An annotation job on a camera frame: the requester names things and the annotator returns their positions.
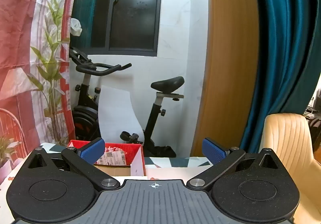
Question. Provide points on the red plant print backdrop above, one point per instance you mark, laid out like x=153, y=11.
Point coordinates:
x=20, y=25

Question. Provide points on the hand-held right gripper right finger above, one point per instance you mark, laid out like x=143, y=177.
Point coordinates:
x=214, y=151

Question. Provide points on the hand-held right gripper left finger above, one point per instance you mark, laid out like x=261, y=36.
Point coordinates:
x=91, y=151

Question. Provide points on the printed tablecloth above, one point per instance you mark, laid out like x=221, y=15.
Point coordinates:
x=170, y=162

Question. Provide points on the beige padded chair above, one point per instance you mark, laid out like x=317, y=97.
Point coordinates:
x=288, y=133

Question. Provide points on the black exercise bike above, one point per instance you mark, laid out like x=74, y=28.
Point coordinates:
x=168, y=83

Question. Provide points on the wooden door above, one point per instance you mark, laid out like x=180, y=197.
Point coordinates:
x=230, y=63

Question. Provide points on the teal curtain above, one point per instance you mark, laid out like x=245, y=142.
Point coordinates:
x=283, y=38

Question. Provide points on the white plastic bag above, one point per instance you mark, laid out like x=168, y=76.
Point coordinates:
x=75, y=27

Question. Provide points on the white paper sheet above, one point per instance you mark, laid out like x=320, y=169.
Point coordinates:
x=115, y=113

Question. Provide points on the red strawberry print box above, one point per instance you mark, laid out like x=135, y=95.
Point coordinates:
x=117, y=147

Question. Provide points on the dark framed window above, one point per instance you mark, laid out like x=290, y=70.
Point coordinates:
x=135, y=13

